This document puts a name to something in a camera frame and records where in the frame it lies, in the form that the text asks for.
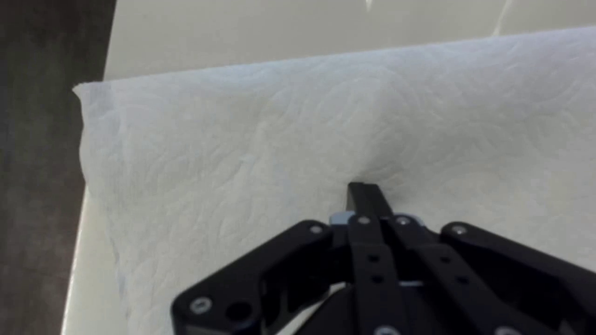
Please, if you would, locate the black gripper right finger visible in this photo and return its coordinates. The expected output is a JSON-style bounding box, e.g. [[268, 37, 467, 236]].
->
[[385, 216, 596, 335]]

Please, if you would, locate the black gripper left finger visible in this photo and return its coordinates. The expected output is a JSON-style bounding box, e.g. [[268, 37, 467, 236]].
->
[[171, 182, 398, 335]]

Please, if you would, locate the white paper serviette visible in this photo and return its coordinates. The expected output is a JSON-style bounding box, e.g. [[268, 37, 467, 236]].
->
[[74, 28, 596, 335]]

